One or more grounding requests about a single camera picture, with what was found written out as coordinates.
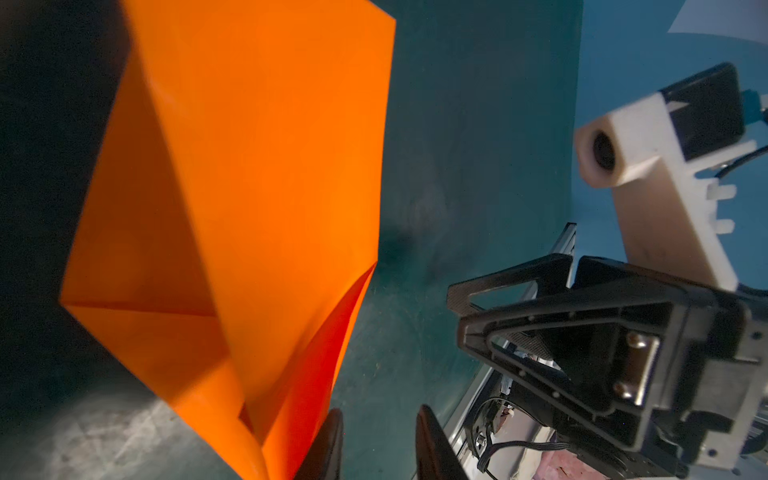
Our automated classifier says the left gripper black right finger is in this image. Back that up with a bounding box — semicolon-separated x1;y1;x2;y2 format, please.
415;405;468;480

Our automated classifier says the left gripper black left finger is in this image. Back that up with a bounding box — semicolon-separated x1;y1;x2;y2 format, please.
294;408;344;480

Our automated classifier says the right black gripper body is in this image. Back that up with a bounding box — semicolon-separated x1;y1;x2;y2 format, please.
551;257;767;474

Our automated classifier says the orange square paper sheet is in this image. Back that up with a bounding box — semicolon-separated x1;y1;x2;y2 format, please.
60;1;395;479

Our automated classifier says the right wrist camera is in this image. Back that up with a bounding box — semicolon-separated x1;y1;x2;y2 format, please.
574;62;757;291

